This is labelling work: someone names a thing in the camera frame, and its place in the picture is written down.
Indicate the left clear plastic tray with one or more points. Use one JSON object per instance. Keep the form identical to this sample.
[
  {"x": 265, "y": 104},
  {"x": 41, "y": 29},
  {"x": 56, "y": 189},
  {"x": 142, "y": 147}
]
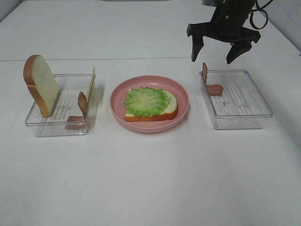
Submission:
[{"x": 66, "y": 105}]

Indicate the green lettuce leaf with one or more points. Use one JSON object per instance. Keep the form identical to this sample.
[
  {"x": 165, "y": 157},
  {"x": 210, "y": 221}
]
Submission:
[{"x": 146, "y": 102}]

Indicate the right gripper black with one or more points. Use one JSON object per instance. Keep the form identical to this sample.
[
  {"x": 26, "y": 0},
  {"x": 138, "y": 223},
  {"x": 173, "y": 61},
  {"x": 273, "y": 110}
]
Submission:
[{"x": 226, "y": 25}]

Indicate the bread slice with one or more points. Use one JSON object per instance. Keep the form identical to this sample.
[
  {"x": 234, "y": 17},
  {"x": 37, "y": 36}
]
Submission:
[
  {"x": 169, "y": 113},
  {"x": 41, "y": 83}
]

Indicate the tray bacon strip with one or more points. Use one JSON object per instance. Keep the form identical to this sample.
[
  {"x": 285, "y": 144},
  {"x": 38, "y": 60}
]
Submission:
[
  {"x": 213, "y": 90},
  {"x": 76, "y": 122}
]

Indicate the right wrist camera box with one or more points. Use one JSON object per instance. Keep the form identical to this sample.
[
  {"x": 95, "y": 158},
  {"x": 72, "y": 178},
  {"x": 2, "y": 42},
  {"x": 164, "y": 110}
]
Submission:
[{"x": 211, "y": 3}]

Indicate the pink round plate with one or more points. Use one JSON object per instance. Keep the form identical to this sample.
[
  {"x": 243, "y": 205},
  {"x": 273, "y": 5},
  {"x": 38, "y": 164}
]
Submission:
[{"x": 119, "y": 95}]

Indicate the yellow cheese slice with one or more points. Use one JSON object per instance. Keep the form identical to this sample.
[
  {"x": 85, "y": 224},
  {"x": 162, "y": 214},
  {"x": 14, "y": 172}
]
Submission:
[{"x": 91, "y": 84}]

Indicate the right clear plastic tray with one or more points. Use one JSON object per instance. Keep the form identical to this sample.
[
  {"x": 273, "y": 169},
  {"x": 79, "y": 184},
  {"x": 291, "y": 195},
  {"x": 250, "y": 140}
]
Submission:
[{"x": 241, "y": 105}]

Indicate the clear plastic tray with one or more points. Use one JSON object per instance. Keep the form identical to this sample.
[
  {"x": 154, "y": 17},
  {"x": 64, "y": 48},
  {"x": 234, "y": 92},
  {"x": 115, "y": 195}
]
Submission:
[
  {"x": 241, "y": 105},
  {"x": 66, "y": 105}
]

